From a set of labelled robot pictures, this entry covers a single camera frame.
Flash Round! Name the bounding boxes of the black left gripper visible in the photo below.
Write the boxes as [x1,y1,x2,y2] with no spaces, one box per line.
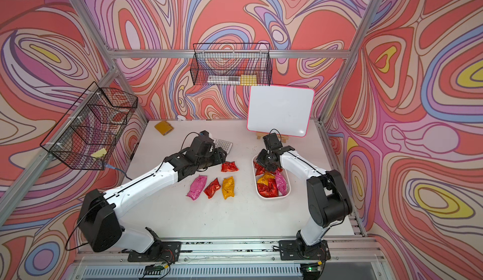
[195,146,228,171]

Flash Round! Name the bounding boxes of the red tea bag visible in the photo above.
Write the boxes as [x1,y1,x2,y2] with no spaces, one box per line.
[257,179,279,198]
[254,162,265,176]
[221,162,239,173]
[204,178,221,199]

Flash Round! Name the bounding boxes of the white storage box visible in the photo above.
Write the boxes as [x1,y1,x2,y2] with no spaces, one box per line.
[252,156,291,200]

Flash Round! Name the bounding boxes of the yellow tea bag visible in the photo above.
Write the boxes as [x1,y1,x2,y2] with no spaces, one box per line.
[257,172,275,186]
[222,176,235,199]

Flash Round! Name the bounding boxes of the pink tea bag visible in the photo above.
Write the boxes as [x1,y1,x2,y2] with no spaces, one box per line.
[275,171,288,196]
[187,175,208,201]

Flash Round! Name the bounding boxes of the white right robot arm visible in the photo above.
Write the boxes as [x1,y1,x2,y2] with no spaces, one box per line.
[257,133,353,249]

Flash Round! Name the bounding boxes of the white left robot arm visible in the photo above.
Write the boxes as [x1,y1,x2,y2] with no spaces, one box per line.
[77,131,227,254]

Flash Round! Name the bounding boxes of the yellow box in basket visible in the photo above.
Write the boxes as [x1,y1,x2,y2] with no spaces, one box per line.
[240,74,258,86]

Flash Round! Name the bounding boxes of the wooden easel stand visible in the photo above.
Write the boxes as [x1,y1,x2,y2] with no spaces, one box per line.
[255,132,289,143]

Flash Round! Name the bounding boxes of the white calculator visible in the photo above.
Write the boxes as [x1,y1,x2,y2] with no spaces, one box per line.
[214,139,233,154]

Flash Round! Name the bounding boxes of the yellow sponge pad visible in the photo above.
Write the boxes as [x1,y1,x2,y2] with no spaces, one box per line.
[154,120,174,136]

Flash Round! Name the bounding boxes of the pink framed whiteboard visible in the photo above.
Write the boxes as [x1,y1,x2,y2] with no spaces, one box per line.
[247,85,314,137]

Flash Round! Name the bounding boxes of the yellow sticky note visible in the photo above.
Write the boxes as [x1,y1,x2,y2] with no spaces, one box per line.
[91,148,108,159]

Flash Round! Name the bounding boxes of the black wire basket back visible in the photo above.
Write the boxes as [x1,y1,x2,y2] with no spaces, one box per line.
[190,42,272,86]

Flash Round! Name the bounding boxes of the black wire basket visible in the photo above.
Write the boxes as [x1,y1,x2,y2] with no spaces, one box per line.
[40,83,138,171]
[190,42,272,86]

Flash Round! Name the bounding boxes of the black wire basket left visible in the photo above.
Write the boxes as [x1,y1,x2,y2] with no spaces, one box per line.
[40,83,138,171]

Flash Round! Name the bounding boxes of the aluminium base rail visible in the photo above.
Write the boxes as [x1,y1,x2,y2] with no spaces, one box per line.
[66,236,394,279]

